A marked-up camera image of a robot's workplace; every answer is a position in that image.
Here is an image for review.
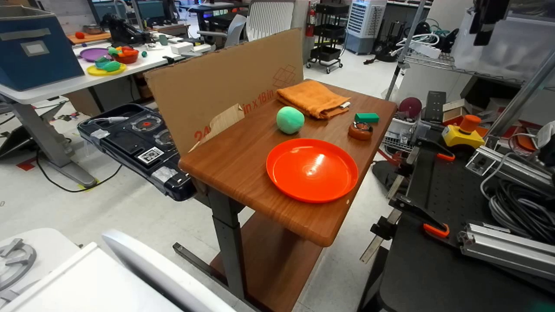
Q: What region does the brown donut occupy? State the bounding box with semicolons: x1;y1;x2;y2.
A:
346;122;374;143

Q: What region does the orange round plate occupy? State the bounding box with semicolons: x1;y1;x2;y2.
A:
263;138;360;205

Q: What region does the yellow plate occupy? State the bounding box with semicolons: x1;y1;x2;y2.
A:
85;62;128;79

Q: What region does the purple plate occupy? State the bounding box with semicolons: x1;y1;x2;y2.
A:
78;48;111;65

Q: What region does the wooden table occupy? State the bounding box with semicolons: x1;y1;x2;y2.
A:
171;79;398;312

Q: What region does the green ball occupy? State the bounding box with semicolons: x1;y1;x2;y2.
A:
274;105;307;138

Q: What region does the orange folded towel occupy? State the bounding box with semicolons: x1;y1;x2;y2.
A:
275;81;352;122

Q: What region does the brown cardboard board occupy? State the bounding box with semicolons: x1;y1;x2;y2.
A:
142;29;307;157

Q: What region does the green rectangular block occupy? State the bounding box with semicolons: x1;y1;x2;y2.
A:
352;112;381;127

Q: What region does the black utility cart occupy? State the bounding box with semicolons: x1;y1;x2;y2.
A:
303;3;352;75

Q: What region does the grey office chair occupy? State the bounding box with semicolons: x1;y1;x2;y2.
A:
197;15;248;51

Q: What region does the red fire extinguisher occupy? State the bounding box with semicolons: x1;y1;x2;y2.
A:
305;4;317;39

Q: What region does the black equipment case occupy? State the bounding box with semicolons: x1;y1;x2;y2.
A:
76;103;197;204

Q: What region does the maroon round disc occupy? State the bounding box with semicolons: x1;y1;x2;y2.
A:
395;96;424;122

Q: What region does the white air cooler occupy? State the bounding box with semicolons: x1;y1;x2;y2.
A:
343;0;388;58

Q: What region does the grey flat remote panel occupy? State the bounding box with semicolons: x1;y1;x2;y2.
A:
423;91;447;124

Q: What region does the red bowl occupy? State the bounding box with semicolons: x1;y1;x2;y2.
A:
114;48;140;67

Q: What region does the green toy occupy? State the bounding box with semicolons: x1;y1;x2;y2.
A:
93;58;123;75

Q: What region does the black perforated workbench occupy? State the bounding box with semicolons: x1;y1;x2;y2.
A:
357;141;555;312

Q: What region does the white machine cabinet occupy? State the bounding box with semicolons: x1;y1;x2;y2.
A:
0;228;248;312

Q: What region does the white background table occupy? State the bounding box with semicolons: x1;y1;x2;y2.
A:
0;39;196;188

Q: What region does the blue storage box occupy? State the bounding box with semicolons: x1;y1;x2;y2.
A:
0;15;86;93

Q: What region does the black clamp orange handle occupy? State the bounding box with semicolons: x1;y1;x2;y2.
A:
386;197;452;242
418;136;457;166

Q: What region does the black floor cable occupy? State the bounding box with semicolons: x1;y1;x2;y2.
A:
32;152;126;195

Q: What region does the aluminium extrusion rail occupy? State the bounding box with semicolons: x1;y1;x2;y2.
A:
464;145;555;197
457;223;555;283

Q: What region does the black coiled cable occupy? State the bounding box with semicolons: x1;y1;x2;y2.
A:
483;178;555;247

